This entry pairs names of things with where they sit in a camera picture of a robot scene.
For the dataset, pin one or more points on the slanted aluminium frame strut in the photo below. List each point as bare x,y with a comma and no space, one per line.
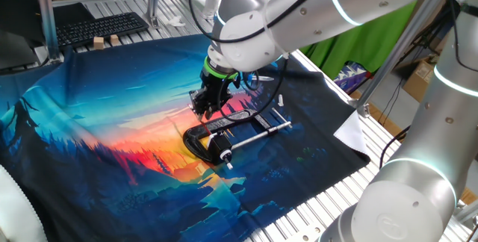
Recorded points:
396,48

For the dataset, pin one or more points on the black computer keyboard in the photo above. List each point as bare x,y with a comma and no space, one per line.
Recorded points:
97,28

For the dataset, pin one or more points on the black wrist camera unit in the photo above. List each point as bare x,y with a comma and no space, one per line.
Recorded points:
194,102

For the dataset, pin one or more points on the white rounded machine cover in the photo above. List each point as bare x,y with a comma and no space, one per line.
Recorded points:
16,208

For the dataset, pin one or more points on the brown cardboard box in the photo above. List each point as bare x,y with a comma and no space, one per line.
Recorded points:
420,79

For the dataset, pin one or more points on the small wooden block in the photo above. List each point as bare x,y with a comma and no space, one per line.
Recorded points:
98,43
114,40

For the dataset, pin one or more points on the red black pencil with eraser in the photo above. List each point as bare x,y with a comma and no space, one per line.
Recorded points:
206,127

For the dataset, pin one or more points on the black desk mat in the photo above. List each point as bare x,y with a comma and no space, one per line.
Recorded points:
72,11

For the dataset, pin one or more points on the black metal C-clamp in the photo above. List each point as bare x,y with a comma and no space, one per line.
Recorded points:
231,118

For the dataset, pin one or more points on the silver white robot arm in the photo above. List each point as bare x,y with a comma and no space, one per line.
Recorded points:
306,14

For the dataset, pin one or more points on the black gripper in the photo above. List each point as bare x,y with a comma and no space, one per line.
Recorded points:
216,90

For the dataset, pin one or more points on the printed sunset landscape cloth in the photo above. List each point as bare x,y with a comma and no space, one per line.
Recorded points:
112,96

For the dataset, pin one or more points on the green fabric sheet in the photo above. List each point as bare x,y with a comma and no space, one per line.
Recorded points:
358,44

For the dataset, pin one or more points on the crumpled white paper scrap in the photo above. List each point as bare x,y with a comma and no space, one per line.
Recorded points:
175,21

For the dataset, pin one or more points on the black crank pencil sharpener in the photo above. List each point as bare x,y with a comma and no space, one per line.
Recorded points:
219,145

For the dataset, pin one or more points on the black computer monitor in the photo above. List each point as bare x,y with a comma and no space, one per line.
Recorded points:
16,6

